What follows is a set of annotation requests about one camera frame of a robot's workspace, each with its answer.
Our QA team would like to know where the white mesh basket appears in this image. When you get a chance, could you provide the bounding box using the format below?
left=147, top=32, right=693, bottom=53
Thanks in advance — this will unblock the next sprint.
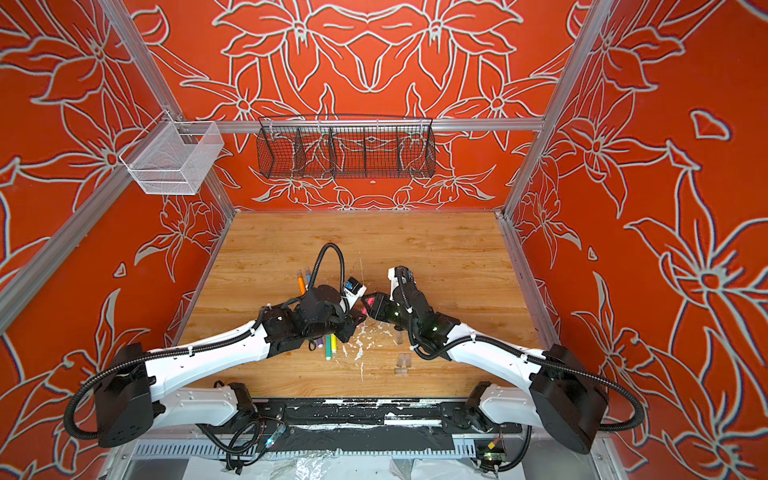
left=119, top=121, right=224, bottom=195

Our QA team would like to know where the grey cable duct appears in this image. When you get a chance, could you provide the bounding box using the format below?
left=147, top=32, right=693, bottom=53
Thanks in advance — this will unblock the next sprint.
left=130, top=439, right=477, bottom=461

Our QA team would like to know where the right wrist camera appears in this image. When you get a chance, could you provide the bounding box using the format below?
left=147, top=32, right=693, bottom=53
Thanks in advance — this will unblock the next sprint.
left=387, top=266, right=417, bottom=302

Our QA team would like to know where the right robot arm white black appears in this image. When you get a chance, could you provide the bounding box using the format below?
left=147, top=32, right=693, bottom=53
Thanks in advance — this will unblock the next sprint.
left=362, top=287, right=646, bottom=454

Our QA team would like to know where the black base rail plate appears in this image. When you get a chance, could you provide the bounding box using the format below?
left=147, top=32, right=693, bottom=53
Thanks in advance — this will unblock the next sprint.
left=209, top=398, right=524, bottom=451

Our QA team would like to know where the black wire basket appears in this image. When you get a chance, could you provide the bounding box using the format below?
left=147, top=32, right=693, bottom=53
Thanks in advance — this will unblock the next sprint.
left=256, top=116, right=437, bottom=180

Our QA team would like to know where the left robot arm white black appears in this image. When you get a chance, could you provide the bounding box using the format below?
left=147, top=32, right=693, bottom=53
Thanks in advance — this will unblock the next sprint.
left=62, top=242, right=365, bottom=448

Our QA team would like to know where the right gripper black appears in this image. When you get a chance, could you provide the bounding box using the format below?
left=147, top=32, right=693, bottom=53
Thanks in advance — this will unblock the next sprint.
left=361, top=291, right=422, bottom=339

